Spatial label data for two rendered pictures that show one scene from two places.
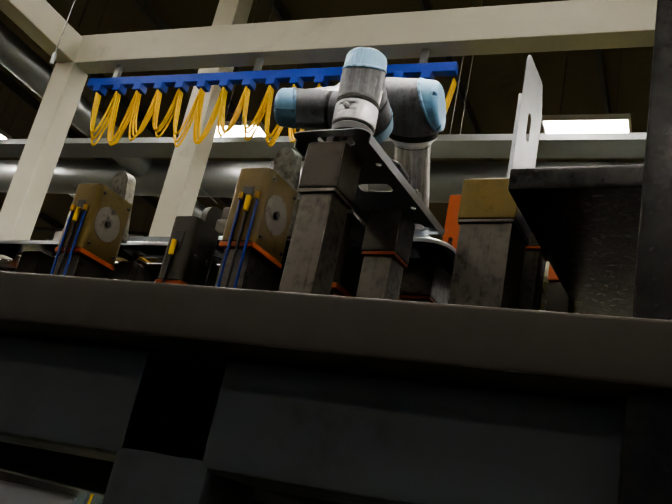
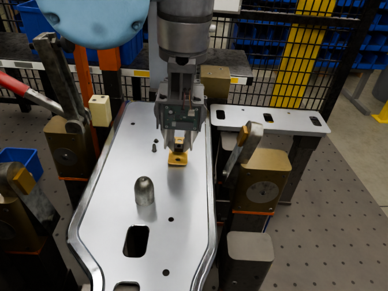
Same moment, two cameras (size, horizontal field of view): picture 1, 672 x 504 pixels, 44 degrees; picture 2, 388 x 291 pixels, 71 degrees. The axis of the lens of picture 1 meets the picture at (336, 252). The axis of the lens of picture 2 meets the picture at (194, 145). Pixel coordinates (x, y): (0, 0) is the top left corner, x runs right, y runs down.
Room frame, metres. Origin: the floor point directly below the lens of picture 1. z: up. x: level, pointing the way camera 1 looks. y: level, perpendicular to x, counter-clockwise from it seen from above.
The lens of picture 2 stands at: (1.46, 0.37, 1.36)
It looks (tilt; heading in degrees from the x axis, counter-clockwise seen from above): 39 degrees down; 237
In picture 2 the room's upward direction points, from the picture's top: 5 degrees clockwise
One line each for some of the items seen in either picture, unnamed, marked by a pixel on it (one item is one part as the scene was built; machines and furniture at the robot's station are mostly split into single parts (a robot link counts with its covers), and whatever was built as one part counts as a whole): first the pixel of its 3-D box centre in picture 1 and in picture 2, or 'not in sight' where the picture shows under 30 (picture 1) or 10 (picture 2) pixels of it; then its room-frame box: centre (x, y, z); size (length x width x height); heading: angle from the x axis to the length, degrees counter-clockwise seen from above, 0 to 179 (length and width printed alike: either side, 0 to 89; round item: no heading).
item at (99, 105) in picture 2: not in sight; (109, 162); (1.36, -0.16, 0.88); 0.04 x 0.04 x 0.37; 60
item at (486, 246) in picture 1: (481, 313); (208, 126); (1.05, -0.20, 0.88); 0.08 x 0.08 x 0.36; 60
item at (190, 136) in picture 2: not in sight; (190, 138); (1.25, 0.03, 1.06); 0.06 x 0.03 x 0.09; 60
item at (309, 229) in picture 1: (310, 263); (294, 165); (0.89, 0.02, 0.84); 0.05 x 0.05 x 0.29; 60
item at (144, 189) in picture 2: not in sight; (144, 191); (1.36, 0.08, 1.02); 0.03 x 0.03 x 0.07
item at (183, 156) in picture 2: not in sight; (178, 148); (1.25, -0.01, 1.01); 0.08 x 0.04 x 0.01; 60
